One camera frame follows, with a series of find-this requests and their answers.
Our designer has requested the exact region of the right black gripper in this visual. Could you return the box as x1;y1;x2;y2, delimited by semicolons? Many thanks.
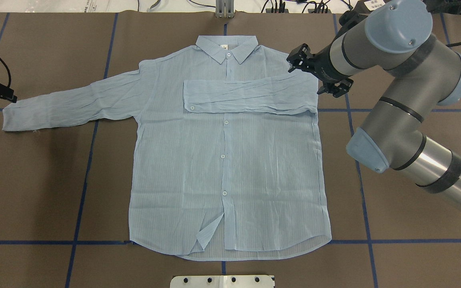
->
313;52;354;98

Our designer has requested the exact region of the light blue button shirt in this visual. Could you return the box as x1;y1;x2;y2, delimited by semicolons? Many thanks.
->
2;35;332;261

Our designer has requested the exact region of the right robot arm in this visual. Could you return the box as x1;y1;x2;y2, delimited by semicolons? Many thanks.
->
314;0;461;210

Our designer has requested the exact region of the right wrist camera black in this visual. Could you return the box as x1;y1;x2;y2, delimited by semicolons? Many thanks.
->
287;43;315;73

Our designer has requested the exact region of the aluminium frame post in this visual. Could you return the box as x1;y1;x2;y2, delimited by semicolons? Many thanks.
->
215;0;235;18

